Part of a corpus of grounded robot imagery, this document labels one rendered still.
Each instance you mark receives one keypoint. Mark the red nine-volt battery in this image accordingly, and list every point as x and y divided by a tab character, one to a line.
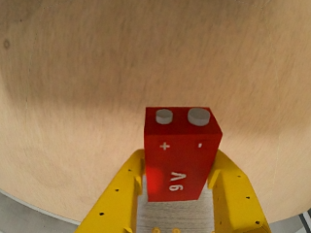
180	145

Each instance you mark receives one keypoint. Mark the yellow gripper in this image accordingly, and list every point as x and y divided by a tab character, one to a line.
236	206

